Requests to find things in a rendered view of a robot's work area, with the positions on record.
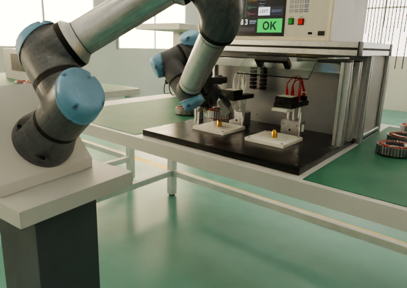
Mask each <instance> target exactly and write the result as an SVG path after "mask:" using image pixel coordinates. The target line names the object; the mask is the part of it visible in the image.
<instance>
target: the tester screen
mask: <svg viewBox="0 0 407 288"><path fill-rule="evenodd" d="M284 3H285V0H243V15H242V19H249V20H248V25H240V27H255V30H254V31H238V33H237V34H282V32H281V33H257V19H276V18H283V15H263V16H258V12H259V7H278V6H283V11H284Z"/></svg>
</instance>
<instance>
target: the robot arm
mask: <svg viewBox="0 0 407 288"><path fill-rule="evenodd" d="M190 2H193V4H194V5H195V7H196V8H197V10H198V12H199V14H200V22H199V31H197V30H189V31H186V32H184V33H183V34H181V35H180V36H179V42H180V43H179V44H177V45H175V46H173V47H171V48H169V49H167V50H165V51H163V52H160V53H158V54H156V55H154V56H153V57H151V59H150V65H151V67H152V69H153V71H154V73H155V75H156V76H157V77H158V78H162V77H165V79H166V80H167V82H168V84H169V86H170V87H171V89H172V90H173V92H174V94H175V95H176V97H177V99H178V101H179V103H180V104H181V105H182V107H183V108H184V110H185V111H191V110H194V109H196V108H197V107H199V108H198V110H197V112H199V111H201V110H203V111H204V113H205V109H206V108H211V109H212V107H213V106H215V104H216V103H217V100H218V98H219V99H220V100H218V105H219V106H220V115H221V116H226V115H227V114H229V115H230V116H231V118H232V119H234V113H233V109H232V106H231V102H230V100H229V98H228V96H227V95H226V94H225V93H224V92H223V91H222V89H220V87H219V86H218V85H221V84H223V83H227V77H223V76H222V75H218V76H213V72H212V70H213V68H214V66H215V64H216V62H217V61H218V59H219V57H220V55H221V54H222V52H223V50H224V48H225V47H226V46H228V45H229V44H231V43H232V41H233V40H234V38H235V37H236V35H237V33H238V31H239V27H240V24H241V20H242V15H243V0H106V1H104V2H103V3H101V4H99V5H98V6H96V7H95V8H93V9H91V10H90V11H88V12H86V13H84V14H83V15H81V16H80V17H78V18H76V19H75V20H73V21H71V22H65V21H58V22H56V23H54V22H52V21H42V22H40V21H37V22H34V23H32V24H30V25H28V26H26V27H25V28H24V29H23V30H22V31H21V32H20V34H19V35H18V37H17V39H16V44H15V48H16V52H17V54H18V58H19V61H20V63H21V65H22V66H23V67H24V70H25V72H26V73H27V76H28V78H29V79H30V82H31V84H32V86H33V88H34V90H35V91H36V94H37V96H38V98H39V100H40V104H39V106H38V107H37V109H36V110H34V111H32V112H30V113H28V114H26V115H25V116H23V117H21V118H20V119H19V120H18V122H17V123H16V125H15V126H14V127H13V130H12V143H13V146H14V148H15V150H16V151H17V152H18V154H19V155H20V156H21V157H22V158H23V159H25V160H26V161H28V162H30V163H32V164H34V165H36V166H41V167H46V168H51V167H55V166H59V165H61V164H63V163H64V162H65V161H66V160H67V159H68V158H69V157H70V156H71V154H72V152H73V150H74V146H75V143H76V139H77V138H78V137H79V136H80V135H81V133H82V132H83V131H84V130H85V129H86V128H87V126H89V124H91V122H93V121H94V120H95V119H96V118H97V117H98V115H99V113H100V112H101V110H102V109H103V107H104V104H105V93H104V89H103V87H102V85H101V83H100V82H99V81H98V79H97V78H96V77H95V76H91V73H90V72H89V71H87V70H85V69H83V68H82V67H84V66H85V65H87V64H89V62H90V56H91V54H93V53H94V52H96V51H98V50H99V49H101V48H102V47H104V46H106V45H108V44H109V43H111V42H113V41H114V40H116V39H117V38H119V37H121V36H123V35H124V34H126V33H128V32H129V31H131V30H132V29H134V28H136V27H138V26H139V25H141V24H143V23H144V22H146V21H147V20H149V19H151V18H152V17H154V16H156V15H158V14H159V13H161V12H162V11H164V10H166V9H167V8H169V7H171V6H172V5H174V4H178V5H182V6H185V5H187V4H189V3H190ZM216 84H218V85H216Z"/></svg>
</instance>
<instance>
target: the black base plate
mask: <svg viewBox="0 0 407 288"><path fill-rule="evenodd" d="M213 121H218V120H215V119H209V118H207V117H203V119H191V120H186V121H183V122H177V123H171V124H168V125H162V126H157V127H153V128H148V129H143V135H145V136H149V137H153V138H156V139H161V140H164V141H168V142H172V143H176V144H179V145H183V146H188V147H190V148H195V149H199V150H202V151H206V152H211V153H214V154H218V155H222V156H225V157H229V158H232V159H237V160H241V161H244V162H248V163H253V164H255V165H260V166H264V167H267V168H271V169H276V170H279V171H283V172H287V173H290V174H294V175H300V174H303V173H304V172H306V171H307V170H309V169H311V168H313V167H314V166H316V165H318V164H319V163H321V162H323V161H325V160H326V159H328V158H330V157H332V156H333V155H335V154H337V153H338V152H340V151H342V150H343V149H345V148H347V147H349V146H350V145H352V144H353V142H354V138H352V140H351V141H350V142H348V141H346V140H345V141H343V146H341V147H338V146H332V145H331V144H332V138H333V135H332V134H326V133H320V132H315V131H309V130H304V134H303V135H301V137H303V140H302V141H300V142H298V143H295V144H293V145H291V146H288V147H286V148H284V149H282V148H277V147H273V146H268V145H263V144H259V143H254V142H249V141H246V140H245V137H246V136H250V135H253V134H256V133H260V132H262V131H266V130H267V131H272V130H274V129H275V130H276V131H277V132H278V133H280V129H281V125H275V124H271V123H265V122H258V121H254V120H250V124H249V125H245V129H244V130H241V131H237V132H235V133H231V134H227V135H224V136H222V135H218V134H213V133H208V132H205V131H199V130H196V129H193V126H194V125H200V124H203V123H208V122H213Z"/></svg>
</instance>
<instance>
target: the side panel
mask: <svg viewBox="0 0 407 288"><path fill-rule="evenodd" d="M390 61H391V56H369V59H368V68H367V73H366V82H365V90H364V95H363V103H362V112H361V116H360V125H359V133H358V138H357V139H355V138H354V142H353V143H356V144H361V143H362V142H364V141H365V140H367V139H369V138H370V137H372V136H374V135H375V134H377V133H379V132H380V125H381V120H382V112H383V105H384V101H385V93H386V85H387V81H388V73H389V66H390Z"/></svg>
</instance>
